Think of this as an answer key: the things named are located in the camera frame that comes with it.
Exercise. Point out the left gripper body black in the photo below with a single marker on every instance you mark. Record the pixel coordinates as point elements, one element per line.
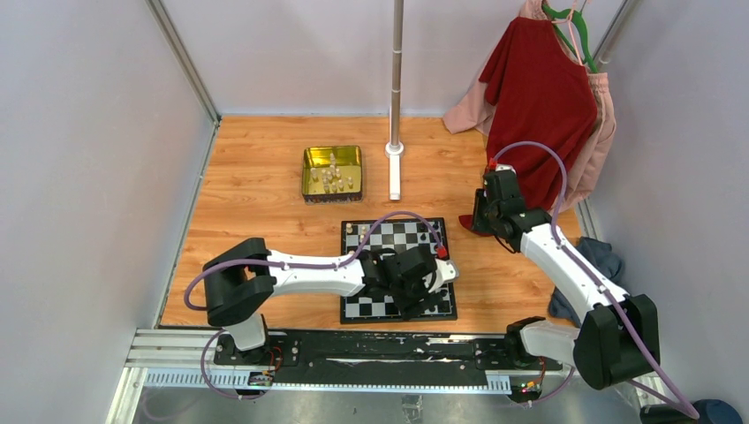
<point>407,296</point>

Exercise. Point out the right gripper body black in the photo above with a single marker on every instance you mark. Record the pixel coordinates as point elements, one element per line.
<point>484,214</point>

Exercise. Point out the black white chessboard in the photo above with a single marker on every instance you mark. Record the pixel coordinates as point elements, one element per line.
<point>400,235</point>

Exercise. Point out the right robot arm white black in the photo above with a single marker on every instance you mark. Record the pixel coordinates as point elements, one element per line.
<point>618,338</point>

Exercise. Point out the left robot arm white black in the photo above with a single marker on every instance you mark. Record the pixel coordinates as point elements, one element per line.
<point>238,281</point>

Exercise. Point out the pink garment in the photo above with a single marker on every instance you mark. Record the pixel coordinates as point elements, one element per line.
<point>580,179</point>

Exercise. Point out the grey blue cloth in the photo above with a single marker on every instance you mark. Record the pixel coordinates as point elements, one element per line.
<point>601,255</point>

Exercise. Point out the red shirt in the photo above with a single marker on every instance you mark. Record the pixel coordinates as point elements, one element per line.
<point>537,104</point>

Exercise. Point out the gold metal tin box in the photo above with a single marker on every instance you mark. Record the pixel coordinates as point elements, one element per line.
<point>332,175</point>

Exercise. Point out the green clothes hanger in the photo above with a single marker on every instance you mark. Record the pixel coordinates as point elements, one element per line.
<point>578,38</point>

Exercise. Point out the silver vertical pole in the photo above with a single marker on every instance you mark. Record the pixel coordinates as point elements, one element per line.
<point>396,73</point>

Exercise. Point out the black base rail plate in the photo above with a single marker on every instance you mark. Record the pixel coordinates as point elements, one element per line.
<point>380,358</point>

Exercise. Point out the white pole base bracket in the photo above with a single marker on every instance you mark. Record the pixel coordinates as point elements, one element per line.
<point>394,152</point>

